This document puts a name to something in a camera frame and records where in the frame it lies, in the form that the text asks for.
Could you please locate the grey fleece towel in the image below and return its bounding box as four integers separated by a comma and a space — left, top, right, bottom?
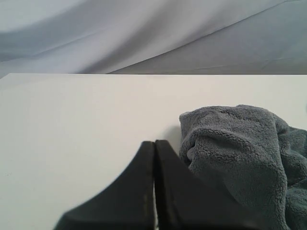
179, 105, 307, 230

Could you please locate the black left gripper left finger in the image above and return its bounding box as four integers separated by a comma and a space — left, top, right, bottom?
55, 141, 155, 230

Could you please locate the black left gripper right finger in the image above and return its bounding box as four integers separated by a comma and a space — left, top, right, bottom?
154, 140, 266, 230

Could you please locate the grey backdrop cloth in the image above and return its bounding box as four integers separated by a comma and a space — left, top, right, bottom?
0, 0, 307, 76

